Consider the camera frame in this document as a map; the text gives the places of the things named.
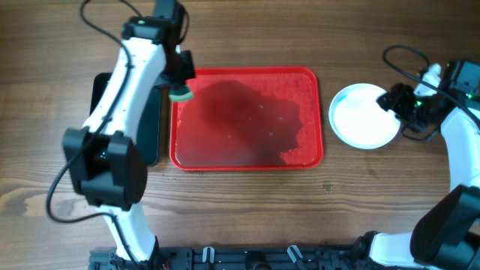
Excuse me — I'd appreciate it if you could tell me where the green scrubbing sponge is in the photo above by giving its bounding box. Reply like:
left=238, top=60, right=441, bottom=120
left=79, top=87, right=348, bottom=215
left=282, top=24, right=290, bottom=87
left=168, top=85, right=193, bottom=102

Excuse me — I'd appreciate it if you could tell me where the white plate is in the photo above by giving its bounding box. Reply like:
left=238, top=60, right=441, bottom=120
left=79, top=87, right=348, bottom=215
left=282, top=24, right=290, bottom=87
left=328, top=83, right=401, bottom=149

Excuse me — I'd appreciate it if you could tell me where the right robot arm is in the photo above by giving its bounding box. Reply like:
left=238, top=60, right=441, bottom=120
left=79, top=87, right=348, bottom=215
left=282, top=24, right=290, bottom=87
left=349, top=59, right=479, bottom=269

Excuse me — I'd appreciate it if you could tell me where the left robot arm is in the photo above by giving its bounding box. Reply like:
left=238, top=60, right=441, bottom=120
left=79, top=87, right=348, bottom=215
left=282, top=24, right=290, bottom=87
left=46, top=1, right=196, bottom=269

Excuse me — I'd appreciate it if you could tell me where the black rectangular tray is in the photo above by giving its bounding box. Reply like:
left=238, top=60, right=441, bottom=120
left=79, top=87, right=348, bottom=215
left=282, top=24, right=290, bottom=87
left=89, top=73, right=162, bottom=167

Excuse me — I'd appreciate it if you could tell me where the red plastic tray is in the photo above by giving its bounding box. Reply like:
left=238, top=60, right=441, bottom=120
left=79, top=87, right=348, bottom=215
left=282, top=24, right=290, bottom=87
left=169, top=66, right=324, bottom=171

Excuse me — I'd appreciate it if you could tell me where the right black cable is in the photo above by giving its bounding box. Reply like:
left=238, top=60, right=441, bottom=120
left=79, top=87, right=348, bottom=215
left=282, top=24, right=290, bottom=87
left=382, top=44, right=480, bottom=142

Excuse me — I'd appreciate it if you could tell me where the black cable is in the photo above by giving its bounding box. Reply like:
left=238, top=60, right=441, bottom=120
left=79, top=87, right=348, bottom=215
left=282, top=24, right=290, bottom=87
left=45, top=0, right=143, bottom=267
left=382, top=44, right=480, bottom=142

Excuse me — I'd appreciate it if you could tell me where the left black cable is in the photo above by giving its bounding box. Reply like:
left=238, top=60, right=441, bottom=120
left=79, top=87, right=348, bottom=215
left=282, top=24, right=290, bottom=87
left=45, top=0, right=143, bottom=267

